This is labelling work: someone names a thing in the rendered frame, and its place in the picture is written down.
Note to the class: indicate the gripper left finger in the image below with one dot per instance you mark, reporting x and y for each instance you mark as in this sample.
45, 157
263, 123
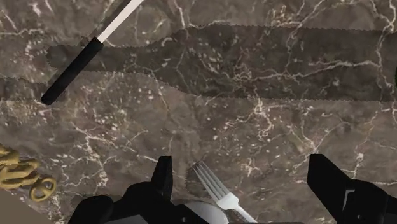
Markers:
162, 180

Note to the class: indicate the silver fork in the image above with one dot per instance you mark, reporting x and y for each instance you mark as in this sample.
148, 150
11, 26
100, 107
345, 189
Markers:
225, 198

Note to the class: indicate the gold looped ornament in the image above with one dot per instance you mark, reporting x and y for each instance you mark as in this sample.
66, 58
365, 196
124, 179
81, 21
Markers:
18, 175

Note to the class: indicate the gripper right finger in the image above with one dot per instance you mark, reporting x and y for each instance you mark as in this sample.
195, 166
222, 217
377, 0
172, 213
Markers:
328, 183

